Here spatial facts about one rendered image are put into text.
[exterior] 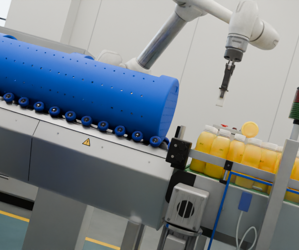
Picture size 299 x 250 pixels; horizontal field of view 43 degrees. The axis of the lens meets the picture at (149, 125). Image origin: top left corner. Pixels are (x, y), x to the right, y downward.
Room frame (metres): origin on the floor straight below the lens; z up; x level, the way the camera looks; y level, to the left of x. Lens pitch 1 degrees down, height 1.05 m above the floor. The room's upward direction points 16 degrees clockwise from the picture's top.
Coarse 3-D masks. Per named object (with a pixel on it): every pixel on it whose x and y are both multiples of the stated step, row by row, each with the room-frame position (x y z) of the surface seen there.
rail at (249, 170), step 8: (192, 152) 1.34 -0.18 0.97; (200, 152) 1.34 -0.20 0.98; (200, 160) 1.34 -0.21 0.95; (208, 160) 1.33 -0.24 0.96; (216, 160) 1.32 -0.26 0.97; (224, 160) 1.32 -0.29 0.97; (232, 168) 1.31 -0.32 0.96; (240, 168) 1.31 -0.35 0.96; (248, 168) 1.30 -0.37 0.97; (256, 168) 1.30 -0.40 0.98; (256, 176) 1.29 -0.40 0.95; (264, 176) 1.29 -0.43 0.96; (272, 176) 1.28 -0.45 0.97; (288, 184) 1.27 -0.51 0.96; (296, 184) 1.26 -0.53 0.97
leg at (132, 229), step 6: (132, 222) 1.49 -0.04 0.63; (126, 228) 1.49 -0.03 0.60; (132, 228) 1.49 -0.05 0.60; (138, 228) 1.49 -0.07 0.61; (126, 234) 1.49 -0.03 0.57; (132, 234) 1.49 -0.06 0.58; (126, 240) 1.49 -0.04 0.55; (132, 240) 1.49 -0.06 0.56; (126, 246) 1.49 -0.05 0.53; (132, 246) 1.49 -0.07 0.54
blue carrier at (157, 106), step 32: (0, 64) 1.60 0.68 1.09; (32, 64) 1.58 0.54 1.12; (64, 64) 1.56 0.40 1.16; (96, 64) 1.56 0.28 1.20; (0, 96) 1.74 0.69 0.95; (32, 96) 1.60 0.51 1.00; (64, 96) 1.55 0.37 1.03; (96, 96) 1.51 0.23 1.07; (128, 96) 1.48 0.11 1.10; (160, 96) 1.46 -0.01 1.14; (128, 128) 1.52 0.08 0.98; (160, 128) 1.50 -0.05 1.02
